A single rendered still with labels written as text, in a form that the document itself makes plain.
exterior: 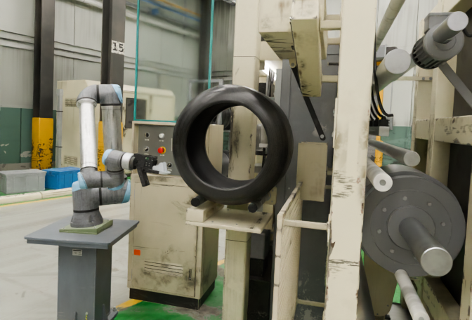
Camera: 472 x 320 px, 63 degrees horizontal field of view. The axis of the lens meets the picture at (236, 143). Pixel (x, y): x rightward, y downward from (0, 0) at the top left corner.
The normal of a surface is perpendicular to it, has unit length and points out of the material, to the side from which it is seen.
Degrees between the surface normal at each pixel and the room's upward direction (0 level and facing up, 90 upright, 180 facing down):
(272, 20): 90
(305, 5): 72
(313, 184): 90
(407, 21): 90
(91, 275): 90
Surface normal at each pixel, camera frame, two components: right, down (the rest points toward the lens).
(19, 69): 0.82, 0.07
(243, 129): -0.25, 0.04
